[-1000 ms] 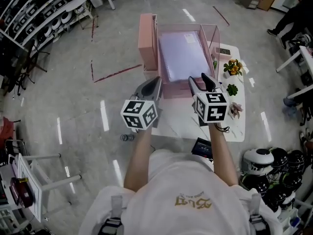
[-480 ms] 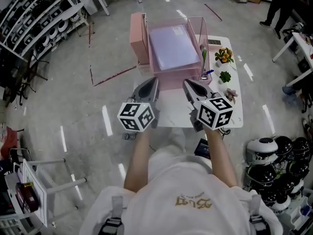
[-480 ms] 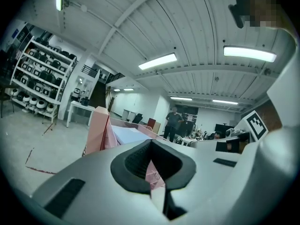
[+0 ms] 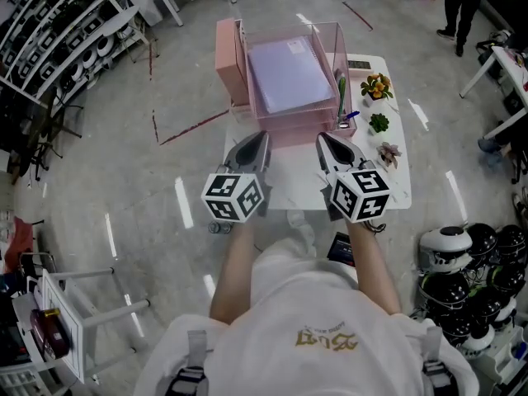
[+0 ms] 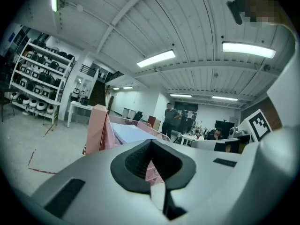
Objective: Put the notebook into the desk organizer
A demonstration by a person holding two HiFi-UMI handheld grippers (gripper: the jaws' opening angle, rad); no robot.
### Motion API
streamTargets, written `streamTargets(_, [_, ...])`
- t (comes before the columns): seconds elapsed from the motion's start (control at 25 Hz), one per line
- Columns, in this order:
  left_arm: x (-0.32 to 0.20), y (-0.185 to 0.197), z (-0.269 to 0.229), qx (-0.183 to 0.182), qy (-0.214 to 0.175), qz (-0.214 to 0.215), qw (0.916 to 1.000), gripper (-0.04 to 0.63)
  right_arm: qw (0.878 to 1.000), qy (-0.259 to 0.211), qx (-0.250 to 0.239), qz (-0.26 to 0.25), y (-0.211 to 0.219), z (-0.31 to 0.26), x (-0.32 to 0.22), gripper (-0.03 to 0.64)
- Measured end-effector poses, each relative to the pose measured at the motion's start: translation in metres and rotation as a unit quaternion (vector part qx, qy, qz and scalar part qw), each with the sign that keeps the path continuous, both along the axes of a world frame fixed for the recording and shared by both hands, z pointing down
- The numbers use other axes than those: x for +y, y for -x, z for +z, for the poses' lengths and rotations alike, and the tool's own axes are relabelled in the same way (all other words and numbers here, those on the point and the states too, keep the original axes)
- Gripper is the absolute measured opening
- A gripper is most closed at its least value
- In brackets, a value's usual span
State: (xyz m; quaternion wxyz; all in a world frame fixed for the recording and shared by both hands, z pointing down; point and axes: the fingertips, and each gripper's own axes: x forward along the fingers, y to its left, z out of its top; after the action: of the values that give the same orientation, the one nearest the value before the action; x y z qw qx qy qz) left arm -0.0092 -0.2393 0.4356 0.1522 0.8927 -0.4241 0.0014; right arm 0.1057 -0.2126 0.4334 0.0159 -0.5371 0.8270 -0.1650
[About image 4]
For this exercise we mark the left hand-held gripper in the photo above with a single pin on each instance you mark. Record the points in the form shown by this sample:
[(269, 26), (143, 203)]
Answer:
[(231, 198)]

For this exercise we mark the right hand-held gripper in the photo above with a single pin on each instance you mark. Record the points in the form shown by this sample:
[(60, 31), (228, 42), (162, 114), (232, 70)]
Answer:
[(359, 196)]

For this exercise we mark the pink document tray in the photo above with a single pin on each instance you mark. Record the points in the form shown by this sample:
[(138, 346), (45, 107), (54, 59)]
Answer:
[(293, 138)]

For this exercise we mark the purple notebook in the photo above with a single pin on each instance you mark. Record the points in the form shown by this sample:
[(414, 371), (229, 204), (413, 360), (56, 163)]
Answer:
[(288, 72)]

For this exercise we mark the person's right forearm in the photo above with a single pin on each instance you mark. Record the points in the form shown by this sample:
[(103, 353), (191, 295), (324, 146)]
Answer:
[(371, 270)]

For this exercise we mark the person's left forearm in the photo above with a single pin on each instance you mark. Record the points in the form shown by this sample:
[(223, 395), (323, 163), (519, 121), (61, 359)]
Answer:
[(233, 270)]

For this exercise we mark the blue pen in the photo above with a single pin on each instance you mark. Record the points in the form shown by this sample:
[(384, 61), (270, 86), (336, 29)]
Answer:
[(351, 115)]

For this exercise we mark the pink leaf potted plant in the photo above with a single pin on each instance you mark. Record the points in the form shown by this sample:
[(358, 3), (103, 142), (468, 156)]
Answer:
[(388, 153)]

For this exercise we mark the green succulent potted plant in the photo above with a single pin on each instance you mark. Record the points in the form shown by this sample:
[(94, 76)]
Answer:
[(378, 123)]

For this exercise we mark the green pen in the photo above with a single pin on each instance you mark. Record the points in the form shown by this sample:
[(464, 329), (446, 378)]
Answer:
[(341, 89)]

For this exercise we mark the orange flower potted plant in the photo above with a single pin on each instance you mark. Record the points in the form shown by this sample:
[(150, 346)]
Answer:
[(375, 87)]

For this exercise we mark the clear bottle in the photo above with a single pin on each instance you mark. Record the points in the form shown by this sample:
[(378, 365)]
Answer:
[(219, 227)]

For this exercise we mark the person's leg with white shoe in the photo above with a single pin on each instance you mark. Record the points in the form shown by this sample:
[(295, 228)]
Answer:
[(301, 233)]

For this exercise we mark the black screen device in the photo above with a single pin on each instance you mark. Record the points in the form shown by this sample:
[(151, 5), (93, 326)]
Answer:
[(340, 248)]

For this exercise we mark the pink file box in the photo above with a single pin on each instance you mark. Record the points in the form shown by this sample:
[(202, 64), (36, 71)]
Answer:
[(229, 60)]

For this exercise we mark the pile of black white helmets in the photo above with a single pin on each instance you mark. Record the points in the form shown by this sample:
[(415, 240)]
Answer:
[(447, 241)]

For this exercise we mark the person's white shirt torso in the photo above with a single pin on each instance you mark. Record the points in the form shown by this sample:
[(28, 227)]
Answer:
[(309, 316)]

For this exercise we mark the white rectangular table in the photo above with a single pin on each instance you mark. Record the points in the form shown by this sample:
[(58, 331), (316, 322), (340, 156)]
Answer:
[(167, 0)]

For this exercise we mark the rows of shelved headsets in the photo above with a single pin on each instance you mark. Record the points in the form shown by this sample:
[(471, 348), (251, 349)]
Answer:
[(88, 58)]

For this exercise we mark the white oval side table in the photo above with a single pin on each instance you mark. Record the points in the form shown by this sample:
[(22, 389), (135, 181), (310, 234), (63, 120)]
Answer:
[(119, 17)]

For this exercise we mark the white office desk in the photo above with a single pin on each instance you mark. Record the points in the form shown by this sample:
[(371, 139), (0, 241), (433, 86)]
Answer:
[(507, 62)]

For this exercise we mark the black swivel chair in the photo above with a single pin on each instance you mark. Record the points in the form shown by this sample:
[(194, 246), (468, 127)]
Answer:
[(41, 147)]

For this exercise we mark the white tilted work table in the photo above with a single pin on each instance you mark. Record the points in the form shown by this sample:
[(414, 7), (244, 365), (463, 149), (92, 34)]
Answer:
[(57, 291)]

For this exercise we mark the white metal shelving unit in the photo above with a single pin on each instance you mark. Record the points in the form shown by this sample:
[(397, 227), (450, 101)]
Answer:
[(20, 91)]

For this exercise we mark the red cloth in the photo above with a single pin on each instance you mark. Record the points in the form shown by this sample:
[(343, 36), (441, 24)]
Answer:
[(20, 241)]

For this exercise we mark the maroon device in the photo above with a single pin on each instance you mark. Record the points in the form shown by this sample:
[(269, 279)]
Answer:
[(51, 334)]

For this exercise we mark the white equipment trolley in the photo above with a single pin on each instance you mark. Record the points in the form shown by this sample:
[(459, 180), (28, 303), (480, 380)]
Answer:
[(24, 303)]

